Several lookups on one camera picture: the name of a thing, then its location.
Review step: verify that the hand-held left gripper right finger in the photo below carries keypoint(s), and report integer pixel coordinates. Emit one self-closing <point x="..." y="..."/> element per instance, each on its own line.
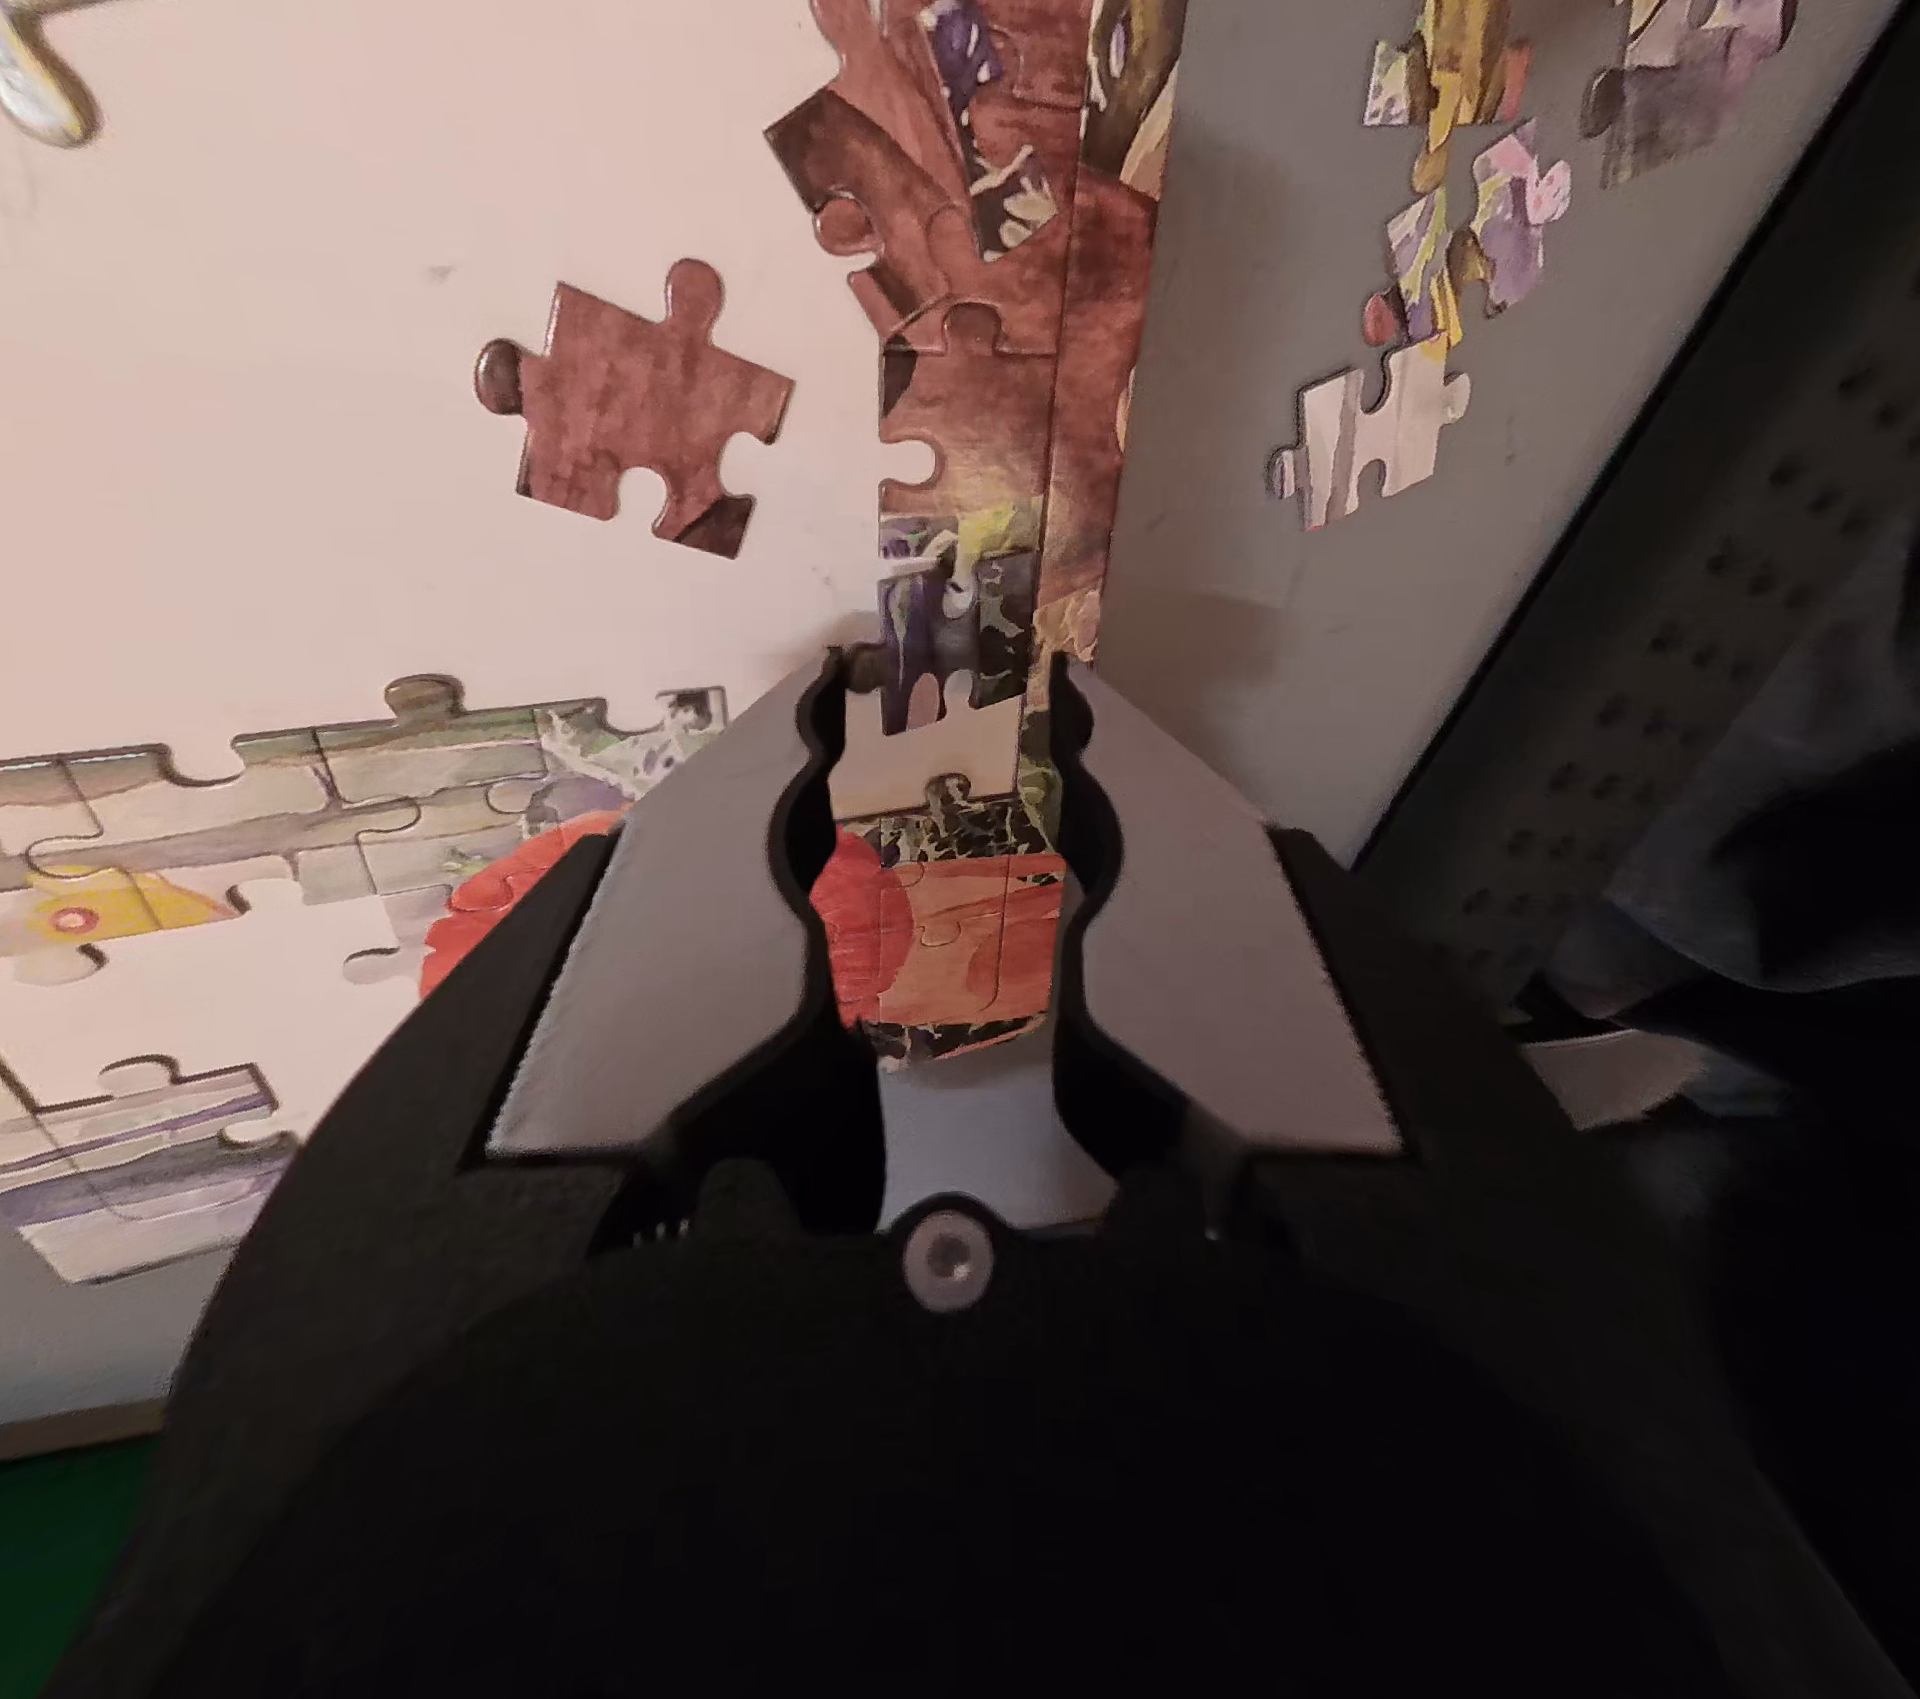
<point x="1231" y="980"/>

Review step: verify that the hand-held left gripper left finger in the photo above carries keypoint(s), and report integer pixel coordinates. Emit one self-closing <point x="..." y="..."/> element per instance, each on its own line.
<point x="674" y="980"/>

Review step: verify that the pale grey-green puzzle piece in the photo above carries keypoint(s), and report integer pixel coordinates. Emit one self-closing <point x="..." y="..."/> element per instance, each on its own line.
<point x="435" y="754"/>

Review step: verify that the purple green foliage puzzle piece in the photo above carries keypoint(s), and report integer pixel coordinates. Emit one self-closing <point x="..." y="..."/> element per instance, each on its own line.
<point x="960" y="620"/>

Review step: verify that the assembled grey branch pieces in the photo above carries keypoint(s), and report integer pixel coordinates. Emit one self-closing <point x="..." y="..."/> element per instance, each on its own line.
<point x="150" y="830"/>

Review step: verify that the grey striped edge puzzle piece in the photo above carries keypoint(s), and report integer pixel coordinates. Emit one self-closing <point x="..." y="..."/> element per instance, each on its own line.
<point x="134" y="1160"/>

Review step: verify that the lion puzzle tray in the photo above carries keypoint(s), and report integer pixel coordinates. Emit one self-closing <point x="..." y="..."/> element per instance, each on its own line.
<point x="375" y="304"/>

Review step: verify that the brown trunk puzzle piece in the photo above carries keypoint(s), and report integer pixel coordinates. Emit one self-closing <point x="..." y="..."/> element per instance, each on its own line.
<point x="915" y="138"/>

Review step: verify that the pile of puzzle pieces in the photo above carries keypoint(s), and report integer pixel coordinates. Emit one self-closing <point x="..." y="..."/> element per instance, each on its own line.
<point x="1485" y="18"/>

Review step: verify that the grey desk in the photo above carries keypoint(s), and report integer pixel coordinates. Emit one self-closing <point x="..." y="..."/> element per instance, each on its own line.
<point x="1274" y="680"/>

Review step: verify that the white and green puzzle piece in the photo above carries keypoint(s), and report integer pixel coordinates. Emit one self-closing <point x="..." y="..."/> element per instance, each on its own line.
<point x="615" y="746"/>

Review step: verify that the assembled lion puzzle pieces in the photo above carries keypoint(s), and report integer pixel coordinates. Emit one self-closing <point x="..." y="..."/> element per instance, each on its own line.
<point x="960" y="934"/>

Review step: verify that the reddish brown puzzle piece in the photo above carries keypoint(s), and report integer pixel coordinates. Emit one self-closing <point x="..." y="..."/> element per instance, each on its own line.
<point x="630" y="408"/>

